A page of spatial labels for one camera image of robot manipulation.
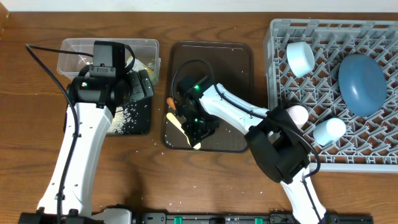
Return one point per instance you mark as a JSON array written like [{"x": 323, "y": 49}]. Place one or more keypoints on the pile of rice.
[{"x": 131, "y": 119}]

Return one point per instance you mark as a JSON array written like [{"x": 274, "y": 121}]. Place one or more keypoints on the pink cup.
[{"x": 299, "y": 115}]

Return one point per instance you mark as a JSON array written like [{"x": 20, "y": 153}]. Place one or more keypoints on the light blue cup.
[{"x": 329, "y": 131}]

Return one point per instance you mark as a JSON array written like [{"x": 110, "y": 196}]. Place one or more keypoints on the yellow plastic spoon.
[{"x": 173, "y": 119}]

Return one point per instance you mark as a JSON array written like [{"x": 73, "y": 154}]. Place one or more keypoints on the light blue bowl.
[{"x": 300, "y": 58}]

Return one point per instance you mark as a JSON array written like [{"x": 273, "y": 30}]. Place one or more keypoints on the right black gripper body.
[{"x": 201, "y": 126}]

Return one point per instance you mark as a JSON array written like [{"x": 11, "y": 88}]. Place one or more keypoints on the grey dishwasher rack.
[{"x": 369, "y": 143}]

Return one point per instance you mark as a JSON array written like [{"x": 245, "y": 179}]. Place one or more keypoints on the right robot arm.
[{"x": 273, "y": 138}]

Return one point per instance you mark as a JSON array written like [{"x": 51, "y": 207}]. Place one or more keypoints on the dark blue plate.
[{"x": 362, "y": 84}]

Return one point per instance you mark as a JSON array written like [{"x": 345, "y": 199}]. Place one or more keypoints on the dark brown serving tray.
[{"x": 233, "y": 65}]

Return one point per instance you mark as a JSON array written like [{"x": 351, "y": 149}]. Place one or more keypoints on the orange carrot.
[{"x": 171, "y": 103}]

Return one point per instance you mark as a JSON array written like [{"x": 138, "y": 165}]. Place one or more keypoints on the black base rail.
[{"x": 155, "y": 218}]

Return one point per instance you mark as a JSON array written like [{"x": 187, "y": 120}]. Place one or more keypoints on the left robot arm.
[{"x": 71, "y": 187}]

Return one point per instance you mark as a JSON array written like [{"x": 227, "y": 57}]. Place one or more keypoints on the black waste tray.
[{"x": 112, "y": 107}]

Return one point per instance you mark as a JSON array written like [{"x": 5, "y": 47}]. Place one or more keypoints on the clear plastic bin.
[{"x": 70, "y": 65}]

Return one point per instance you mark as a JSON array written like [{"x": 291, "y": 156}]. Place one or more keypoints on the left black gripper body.
[{"x": 135, "y": 84}]

